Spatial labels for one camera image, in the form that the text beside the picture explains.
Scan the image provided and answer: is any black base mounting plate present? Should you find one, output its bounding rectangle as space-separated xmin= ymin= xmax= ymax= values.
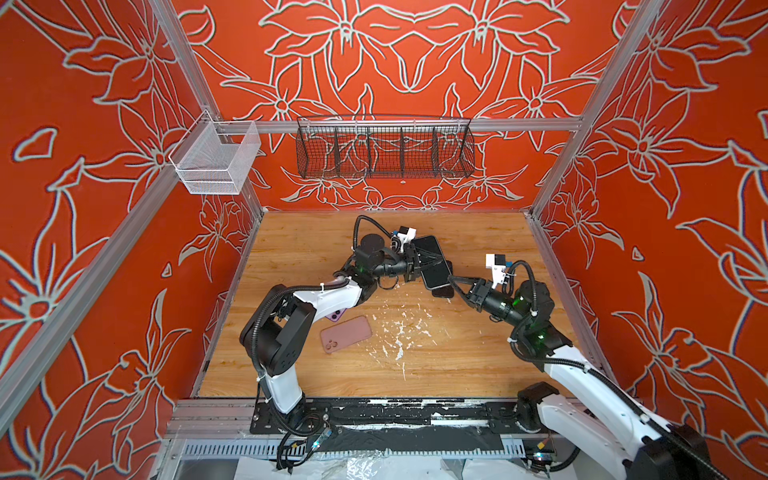
xmin=248 ymin=397 xmax=571 ymax=436

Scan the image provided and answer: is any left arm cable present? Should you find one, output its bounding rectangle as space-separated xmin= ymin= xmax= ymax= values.
xmin=352 ymin=214 xmax=394 ymax=253

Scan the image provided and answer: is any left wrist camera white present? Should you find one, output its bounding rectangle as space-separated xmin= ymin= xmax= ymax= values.
xmin=392 ymin=226 xmax=416 ymax=252

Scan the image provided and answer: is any purple phone case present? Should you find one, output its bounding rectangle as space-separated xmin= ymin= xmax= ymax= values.
xmin=326 ymin=308 xmax=346 ymax=322

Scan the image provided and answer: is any clear plastic bin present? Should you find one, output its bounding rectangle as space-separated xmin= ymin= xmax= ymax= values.
xmin=169 ymin=110 xmax=262 ymax=195

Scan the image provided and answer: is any black wire basket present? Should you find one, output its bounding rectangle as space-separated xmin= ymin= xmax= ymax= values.
xmin=296 ymin=114 xmax=476 ymax=180

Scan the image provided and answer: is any white cable duct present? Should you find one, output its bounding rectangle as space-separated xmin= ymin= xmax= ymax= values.
xmin=178 ymin=438 xmax=526 ymax=461

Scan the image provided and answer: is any black phone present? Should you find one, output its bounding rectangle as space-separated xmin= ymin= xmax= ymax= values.
xmin=413 ymin=235 xmax=452 ymax=291

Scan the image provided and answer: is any pink phone case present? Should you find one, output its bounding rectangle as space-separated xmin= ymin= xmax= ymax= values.
xmin=320 ymin=316 xmax=372 ymax=354

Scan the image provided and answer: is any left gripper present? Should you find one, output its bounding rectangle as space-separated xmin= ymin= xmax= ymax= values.
xmin=368 ymin=246 xmax=440 ymax=283

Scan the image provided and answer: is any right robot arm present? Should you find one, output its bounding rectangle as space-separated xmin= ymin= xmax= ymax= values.
xmin=449 ymin=276 xmax=725 ymax=479

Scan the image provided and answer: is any dark phone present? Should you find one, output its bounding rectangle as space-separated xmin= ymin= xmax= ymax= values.
xmin=432 ymin=261 xmax=455 ymax=299

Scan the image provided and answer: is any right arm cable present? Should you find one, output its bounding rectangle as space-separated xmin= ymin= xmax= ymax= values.
xmin=506 ymin=259 xmax=730 ymax=480

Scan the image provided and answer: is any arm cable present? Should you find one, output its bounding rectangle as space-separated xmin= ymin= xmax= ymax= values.
xmin=506 ymin=259 xmax=730 ymax=480
xmin=352 ymin=214 xmax=394 ymax=253

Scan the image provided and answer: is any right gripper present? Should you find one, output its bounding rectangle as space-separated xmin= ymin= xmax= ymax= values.
xmin=448 ymin=278 xmax=533 ymax=334

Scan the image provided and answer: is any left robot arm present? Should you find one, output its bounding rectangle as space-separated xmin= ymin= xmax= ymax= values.
xmin=239 ymin=234 xmax=430 ymax=436

